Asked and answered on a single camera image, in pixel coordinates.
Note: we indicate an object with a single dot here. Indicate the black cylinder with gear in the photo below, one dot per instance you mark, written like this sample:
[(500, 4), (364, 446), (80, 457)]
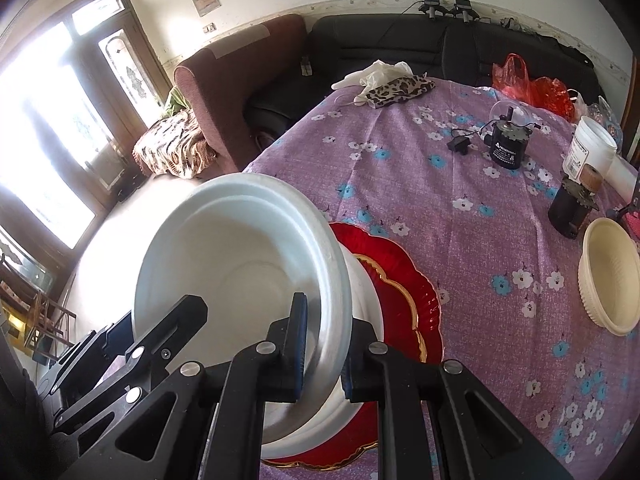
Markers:
[(567, 210)]

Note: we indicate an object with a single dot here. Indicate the clear plastic bag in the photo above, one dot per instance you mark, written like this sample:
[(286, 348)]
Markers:
[(602, 117)]

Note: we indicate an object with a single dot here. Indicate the large cream bowl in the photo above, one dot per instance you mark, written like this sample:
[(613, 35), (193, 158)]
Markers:
[(607, 270)]

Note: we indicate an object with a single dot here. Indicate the clear plastic dome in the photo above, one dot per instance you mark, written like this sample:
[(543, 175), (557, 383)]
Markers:
[(505, 112)]

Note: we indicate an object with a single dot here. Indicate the wall switch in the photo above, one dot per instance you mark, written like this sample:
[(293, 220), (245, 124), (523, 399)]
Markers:
[(210, 27)]

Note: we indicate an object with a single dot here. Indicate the wall plaque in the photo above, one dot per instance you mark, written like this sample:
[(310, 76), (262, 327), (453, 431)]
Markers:
[(206, 0)]

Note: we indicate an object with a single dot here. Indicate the white plastic tub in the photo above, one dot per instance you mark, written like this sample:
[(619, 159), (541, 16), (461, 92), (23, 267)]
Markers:
[(590, 150)]

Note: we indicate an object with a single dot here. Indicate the brown armchair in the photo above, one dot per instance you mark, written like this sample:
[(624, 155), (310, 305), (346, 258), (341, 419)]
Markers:
[(215, 85)]

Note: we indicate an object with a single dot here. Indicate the cork roll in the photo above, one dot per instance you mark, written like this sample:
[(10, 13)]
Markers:
[(592, 179)]

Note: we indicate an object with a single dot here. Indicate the black device on stand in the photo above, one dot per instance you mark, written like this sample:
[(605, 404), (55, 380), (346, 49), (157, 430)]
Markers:
[(429, 6), (465, 9)]

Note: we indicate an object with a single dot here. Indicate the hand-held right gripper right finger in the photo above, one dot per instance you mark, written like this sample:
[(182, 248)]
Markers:
[(357, 380)]

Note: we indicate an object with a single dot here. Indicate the black power adapter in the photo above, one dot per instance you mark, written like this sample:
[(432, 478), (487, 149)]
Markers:
[(459, 145)]

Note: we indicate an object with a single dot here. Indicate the wooden glass door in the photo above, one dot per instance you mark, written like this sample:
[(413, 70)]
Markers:
[(87, 75)]

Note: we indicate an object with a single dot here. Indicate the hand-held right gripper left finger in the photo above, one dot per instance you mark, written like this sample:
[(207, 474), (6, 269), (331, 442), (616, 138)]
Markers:
[(300, 345)]

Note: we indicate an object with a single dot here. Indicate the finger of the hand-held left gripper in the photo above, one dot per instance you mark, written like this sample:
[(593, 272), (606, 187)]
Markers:
[(117, 337), (170, 330)]

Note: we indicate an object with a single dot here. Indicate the black sofa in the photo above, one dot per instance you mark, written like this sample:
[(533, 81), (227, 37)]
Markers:
[(390, 40)]

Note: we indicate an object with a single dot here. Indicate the tiger stripe blanket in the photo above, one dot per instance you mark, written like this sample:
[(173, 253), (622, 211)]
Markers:
[(170, 145)]

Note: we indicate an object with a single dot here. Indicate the wooden chair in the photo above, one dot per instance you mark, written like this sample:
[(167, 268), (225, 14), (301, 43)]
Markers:
[(47, 322)]

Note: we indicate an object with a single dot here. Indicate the black pump motor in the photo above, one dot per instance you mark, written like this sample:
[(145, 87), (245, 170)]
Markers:
[(507, 147)]

